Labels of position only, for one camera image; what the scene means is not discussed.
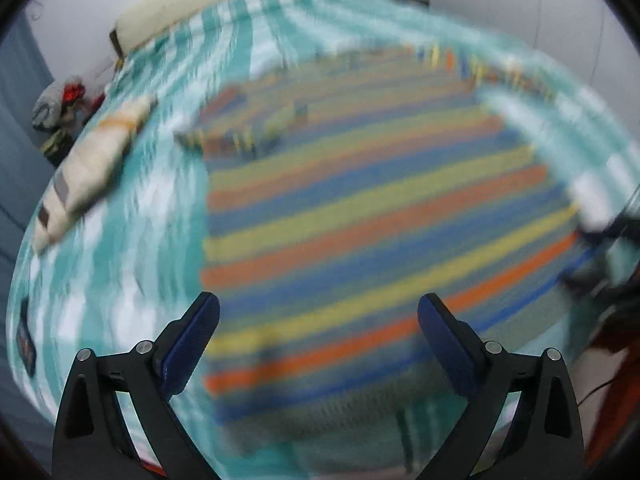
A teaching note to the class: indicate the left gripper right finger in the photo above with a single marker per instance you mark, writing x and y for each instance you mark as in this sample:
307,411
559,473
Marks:
544,440

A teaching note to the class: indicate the white wardrobe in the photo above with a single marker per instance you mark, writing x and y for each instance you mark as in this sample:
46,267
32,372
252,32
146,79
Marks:
583,35

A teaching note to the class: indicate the pile of clothes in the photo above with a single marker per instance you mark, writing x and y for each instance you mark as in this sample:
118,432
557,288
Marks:
62,110

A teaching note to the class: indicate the beige patchwork pillow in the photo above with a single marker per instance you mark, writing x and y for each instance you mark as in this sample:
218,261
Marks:
85,173

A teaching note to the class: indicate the striped knit sweater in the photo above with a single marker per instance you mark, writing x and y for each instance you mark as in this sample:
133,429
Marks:
340,191

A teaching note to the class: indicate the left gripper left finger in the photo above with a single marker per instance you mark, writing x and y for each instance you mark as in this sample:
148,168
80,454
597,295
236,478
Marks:
91,438

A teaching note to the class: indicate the blue curtain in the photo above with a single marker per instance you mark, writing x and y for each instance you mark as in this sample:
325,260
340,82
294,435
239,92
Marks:
24,174

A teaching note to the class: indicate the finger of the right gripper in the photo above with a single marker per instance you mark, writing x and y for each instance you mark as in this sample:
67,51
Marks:
625,227
596,285

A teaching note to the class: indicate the orange fleece trousers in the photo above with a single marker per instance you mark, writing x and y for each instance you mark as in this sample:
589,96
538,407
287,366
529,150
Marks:
620,331

